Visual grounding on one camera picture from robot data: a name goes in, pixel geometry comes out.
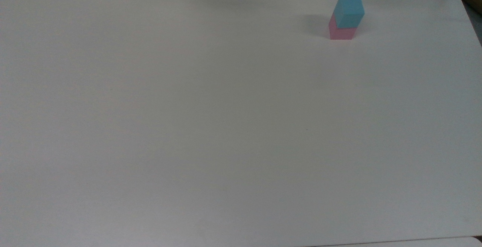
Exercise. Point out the pink foam cube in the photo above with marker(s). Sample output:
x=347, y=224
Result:
x=340, y=33

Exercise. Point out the blue foam cube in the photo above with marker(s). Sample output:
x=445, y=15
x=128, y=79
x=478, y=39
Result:
x=349, y=11

